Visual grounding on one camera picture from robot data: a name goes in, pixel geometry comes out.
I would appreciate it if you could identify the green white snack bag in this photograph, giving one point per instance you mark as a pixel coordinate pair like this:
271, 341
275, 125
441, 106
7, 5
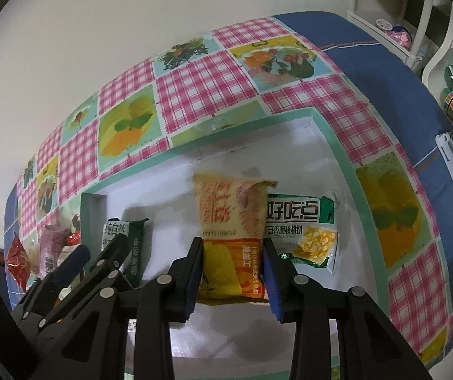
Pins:
163, 190

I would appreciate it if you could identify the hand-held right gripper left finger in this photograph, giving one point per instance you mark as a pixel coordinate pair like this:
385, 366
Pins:
190, 285

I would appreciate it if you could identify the pink patterned tape roll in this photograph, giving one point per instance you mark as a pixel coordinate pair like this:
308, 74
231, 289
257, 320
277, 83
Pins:
384, 24

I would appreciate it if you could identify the bright red snack packet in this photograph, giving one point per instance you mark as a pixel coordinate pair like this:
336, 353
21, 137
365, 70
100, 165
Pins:
17, 263

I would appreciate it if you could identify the pink snack packet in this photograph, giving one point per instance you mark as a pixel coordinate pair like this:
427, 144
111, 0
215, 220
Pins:
52, 245

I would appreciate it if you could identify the pink checked printed tablecloth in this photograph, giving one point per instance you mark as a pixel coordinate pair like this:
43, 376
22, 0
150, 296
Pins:
194, 83

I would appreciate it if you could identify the clear packet with round cake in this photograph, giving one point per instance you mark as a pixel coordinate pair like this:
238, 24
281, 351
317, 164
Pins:
34, 257

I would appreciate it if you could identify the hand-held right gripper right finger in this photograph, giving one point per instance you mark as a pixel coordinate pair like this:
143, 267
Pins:
273, 289

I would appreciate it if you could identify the jar of pink beads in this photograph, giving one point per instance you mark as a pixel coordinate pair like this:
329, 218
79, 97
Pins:
401, 37

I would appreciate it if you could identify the yellow orange snack packet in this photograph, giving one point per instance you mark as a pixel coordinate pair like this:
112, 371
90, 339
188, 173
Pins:
226, 213

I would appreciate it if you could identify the orange patterned snack packet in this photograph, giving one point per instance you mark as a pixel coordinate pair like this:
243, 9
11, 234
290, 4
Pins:
73, 238

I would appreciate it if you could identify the dark green snack packet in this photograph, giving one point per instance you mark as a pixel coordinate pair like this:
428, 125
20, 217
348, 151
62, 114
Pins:
136, 245

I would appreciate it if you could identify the green white biscuit packet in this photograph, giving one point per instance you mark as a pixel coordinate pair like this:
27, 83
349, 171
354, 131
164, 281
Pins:
309, 229

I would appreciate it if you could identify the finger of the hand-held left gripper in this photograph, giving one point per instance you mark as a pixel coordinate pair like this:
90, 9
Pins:
111, 251
71, 263

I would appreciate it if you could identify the white plastic clip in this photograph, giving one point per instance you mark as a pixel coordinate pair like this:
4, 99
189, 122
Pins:
451, 162

